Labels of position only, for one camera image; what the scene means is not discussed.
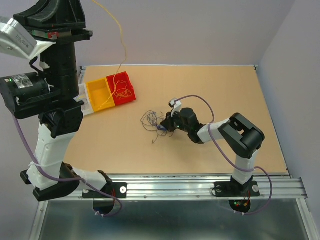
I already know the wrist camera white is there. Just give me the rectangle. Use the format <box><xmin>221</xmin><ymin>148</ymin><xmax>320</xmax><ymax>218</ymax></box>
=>
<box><xmin>0</xmin><ymin>16</ymin><xmax>56</xmax><ymax>60</ymax></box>
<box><xmin>168</xmin><ymin>98</ymin><xmax>182</xmax><ymax>117</ymax></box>

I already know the yellow plastic bin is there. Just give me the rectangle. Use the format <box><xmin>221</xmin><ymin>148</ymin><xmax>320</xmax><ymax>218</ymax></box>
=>
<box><xmin>85</xmin><ymin>77</ymin><xmax>116</xmax><ymax>113</ymax></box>

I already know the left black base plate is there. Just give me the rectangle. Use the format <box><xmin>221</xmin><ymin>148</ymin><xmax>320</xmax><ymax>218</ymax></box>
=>
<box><xmin>82</xmin><ymin>182</ymin><xmax>128</xmax><ymax>199</ymax></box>

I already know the aluminium rail frame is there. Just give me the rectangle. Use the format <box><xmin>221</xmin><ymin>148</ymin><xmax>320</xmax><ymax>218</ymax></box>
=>
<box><xmin>28</xmin><ymin>65</ymin><xmax>315</xmax><ymax>240</ymax></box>

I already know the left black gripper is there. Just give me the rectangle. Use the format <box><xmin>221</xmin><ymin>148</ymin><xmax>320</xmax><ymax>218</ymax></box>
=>
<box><xmin>18</xmin><ymin>0</ymin><xmax>96</xmax><ymax>100</ymax></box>

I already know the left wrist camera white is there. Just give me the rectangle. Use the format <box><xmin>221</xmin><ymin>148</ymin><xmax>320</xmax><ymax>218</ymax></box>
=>
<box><xmin>0</xmin><ymin>16</ymin><xmax>56</xmax><ymax>60</ymax></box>

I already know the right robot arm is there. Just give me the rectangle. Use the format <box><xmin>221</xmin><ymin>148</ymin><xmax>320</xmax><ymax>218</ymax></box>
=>
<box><xmin>160</xmin><ymin>108</ymin><xmax>265</xmax><ymax>198</ymax></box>

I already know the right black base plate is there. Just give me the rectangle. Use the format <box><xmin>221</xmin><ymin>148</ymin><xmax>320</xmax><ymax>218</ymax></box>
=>
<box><xmin>213</xmin><ymin>180</ymin><xmax>261</xmax><ymax>198</ymax></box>

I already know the red plastic bin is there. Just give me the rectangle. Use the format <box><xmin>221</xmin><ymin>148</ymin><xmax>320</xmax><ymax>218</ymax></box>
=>
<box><xmin>106</xmin><ymin>71</ymin><xmax>137</xmax><ymax>106</ymax></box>

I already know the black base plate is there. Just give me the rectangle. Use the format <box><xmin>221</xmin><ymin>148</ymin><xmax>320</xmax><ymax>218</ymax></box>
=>
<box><xmin>82</xmin><ymin>182</ymin><xmax>128</xmax><ymax>199</ymax></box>
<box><xmin>213</xmin><ymin>180</ymin><xmax>261</xmax><ymax>198</ymax></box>

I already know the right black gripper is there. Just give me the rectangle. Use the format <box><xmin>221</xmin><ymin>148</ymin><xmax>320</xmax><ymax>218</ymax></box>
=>
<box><xmin>159</xmin><ymin>109</ymin><xmax>190</xmax><ymax>133</ymax></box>

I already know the white plastic bin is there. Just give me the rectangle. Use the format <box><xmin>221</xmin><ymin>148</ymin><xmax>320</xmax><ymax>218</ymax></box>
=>
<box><xmin>75</xmin><ymin>83</ymin><xmax>94</xmax><ymax>116</ymax></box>

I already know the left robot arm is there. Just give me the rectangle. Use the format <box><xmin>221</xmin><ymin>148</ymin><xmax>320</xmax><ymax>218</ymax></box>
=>
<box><xmin>0</xmin><ymin>0</ymin><xmax>115</xmax><ymax>202</ymax></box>

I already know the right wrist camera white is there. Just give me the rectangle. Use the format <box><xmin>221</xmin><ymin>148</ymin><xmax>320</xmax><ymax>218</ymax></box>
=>
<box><xmin>168</xmin><ymin>98</ymin><xmax>182</xmax><ymax>117</ymax></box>

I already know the thin wire bundle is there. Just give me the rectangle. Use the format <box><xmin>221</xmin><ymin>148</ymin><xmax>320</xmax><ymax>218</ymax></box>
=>
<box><xmin>139</xmin><ymin>109</ymin><xmax>176</xmax><ymax>145</ymax></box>

